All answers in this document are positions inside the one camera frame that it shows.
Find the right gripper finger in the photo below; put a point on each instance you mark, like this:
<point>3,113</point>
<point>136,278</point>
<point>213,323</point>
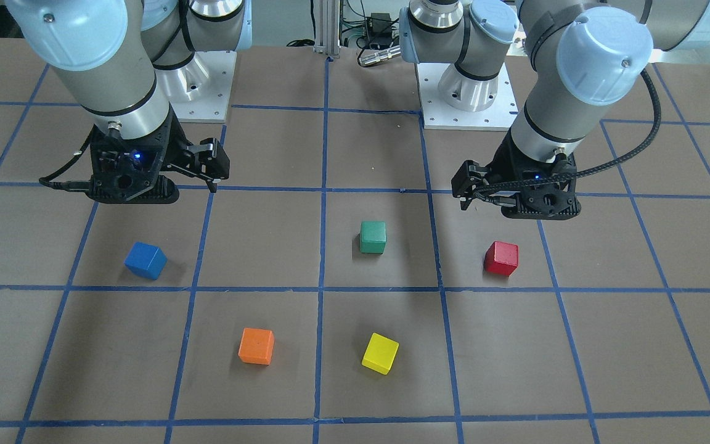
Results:
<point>208,150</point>
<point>210,173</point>

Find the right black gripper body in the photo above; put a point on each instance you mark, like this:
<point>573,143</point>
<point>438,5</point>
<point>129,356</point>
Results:
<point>177,143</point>

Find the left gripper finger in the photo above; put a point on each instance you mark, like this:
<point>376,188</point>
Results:
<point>467,189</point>
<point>472,170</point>

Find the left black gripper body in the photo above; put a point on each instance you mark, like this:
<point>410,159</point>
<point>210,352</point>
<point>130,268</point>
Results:
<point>505,157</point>

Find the red wooden block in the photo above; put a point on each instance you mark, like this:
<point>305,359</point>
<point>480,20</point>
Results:
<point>501,258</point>

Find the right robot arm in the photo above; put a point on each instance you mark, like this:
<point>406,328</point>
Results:
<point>127,63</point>

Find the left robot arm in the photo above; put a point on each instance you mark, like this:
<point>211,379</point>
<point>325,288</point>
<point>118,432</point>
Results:
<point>587,55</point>

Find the green wooden block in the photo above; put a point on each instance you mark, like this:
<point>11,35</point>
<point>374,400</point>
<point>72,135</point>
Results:
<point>373,237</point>

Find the blue wooden block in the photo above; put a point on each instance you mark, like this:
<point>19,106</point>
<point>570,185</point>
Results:
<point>146,261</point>

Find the orange wooden block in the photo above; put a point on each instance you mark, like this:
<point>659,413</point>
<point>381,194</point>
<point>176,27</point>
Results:
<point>256,346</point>

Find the yellow wooden block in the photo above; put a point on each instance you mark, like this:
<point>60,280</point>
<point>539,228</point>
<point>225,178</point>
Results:
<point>380,353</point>

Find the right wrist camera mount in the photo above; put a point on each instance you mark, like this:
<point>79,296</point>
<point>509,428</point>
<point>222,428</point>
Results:
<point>123,170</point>

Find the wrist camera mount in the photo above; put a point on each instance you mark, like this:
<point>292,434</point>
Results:
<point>554,201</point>
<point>123,170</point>

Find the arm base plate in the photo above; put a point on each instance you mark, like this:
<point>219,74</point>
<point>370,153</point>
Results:
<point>472,114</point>
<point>213,92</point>

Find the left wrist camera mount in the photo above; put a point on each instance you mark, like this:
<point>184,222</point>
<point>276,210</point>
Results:
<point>554,201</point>

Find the aluminium frame post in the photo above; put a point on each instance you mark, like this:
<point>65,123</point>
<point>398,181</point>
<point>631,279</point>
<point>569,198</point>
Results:
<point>327,18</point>

